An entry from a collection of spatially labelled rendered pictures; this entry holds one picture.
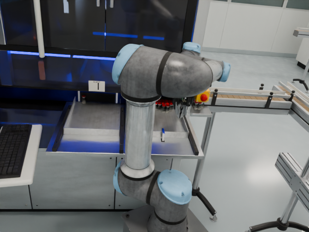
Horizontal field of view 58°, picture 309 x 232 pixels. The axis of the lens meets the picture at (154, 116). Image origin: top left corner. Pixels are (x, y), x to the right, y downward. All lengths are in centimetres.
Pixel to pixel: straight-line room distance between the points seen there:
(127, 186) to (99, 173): 90
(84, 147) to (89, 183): 66
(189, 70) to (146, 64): 11
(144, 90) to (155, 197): 37
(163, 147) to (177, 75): 67
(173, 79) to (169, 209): 45
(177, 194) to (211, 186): 162
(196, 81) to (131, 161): 34
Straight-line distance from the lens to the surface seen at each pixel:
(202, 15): 145
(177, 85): 68
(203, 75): 72
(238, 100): 181
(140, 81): 71
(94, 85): 152
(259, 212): 244
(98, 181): 189
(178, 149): 130
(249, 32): 669
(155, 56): 70
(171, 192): 89
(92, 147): 128
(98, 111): 155
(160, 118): 153
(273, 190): 271
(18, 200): 211
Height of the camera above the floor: 163
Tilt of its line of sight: 29 degrees down
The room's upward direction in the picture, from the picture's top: 7 degrees clockwise
